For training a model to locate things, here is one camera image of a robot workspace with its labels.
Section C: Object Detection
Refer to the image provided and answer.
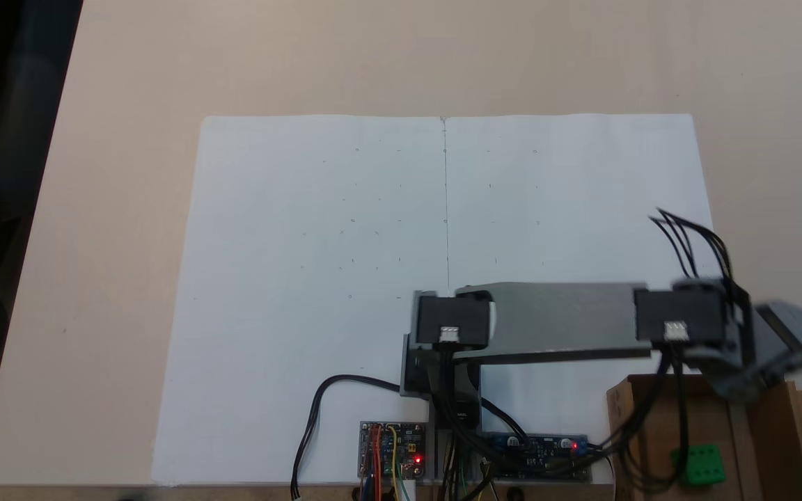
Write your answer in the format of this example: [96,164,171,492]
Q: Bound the white paper sheet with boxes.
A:
[152,114,450,486]
[444,113,741,486]

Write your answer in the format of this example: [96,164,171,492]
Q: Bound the brown cardboard box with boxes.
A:
[606,372,802,501]

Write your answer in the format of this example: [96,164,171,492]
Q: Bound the thin black motor cable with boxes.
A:
[647,207,735,283]
[599,340,691,489]
[434,340,535,463]

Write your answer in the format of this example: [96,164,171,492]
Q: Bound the red jumper wire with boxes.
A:
[370,424,384,501]

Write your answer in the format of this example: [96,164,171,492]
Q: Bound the black power cable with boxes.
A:
[291,374,406,501]

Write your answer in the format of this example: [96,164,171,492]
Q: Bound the green dice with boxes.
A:
[672,443,728,487]

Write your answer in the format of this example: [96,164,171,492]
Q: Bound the circuit board with red LED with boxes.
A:
[359,420,428,482]

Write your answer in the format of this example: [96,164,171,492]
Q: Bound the blue circuit board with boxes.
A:
[483,432,592,483]

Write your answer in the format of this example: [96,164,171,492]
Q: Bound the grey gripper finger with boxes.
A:
[753,301,802,373]
[704,348,795,402]

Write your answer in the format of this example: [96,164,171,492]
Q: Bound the yellow jumper wire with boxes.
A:
[386,427,403,482]

